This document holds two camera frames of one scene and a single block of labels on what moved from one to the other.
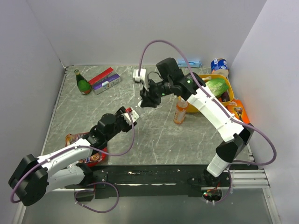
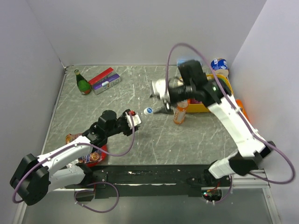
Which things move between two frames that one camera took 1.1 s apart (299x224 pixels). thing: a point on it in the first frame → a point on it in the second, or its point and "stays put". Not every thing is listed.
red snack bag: (96, 160) stays put
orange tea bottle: (180, 111) stays put
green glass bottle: (84, 86) stays put
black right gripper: (148, 100) → (165, 109)
